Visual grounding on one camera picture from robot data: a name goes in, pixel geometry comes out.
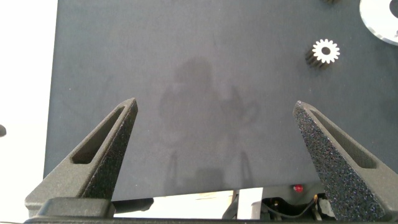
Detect round white carrier plate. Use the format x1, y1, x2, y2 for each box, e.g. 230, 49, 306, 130
359, 0, 398, 47

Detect robot torso base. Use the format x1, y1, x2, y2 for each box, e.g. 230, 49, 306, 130
222, 182, 337, 220

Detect dark mat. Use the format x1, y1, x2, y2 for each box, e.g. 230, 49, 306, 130
43, 0, 398, 202

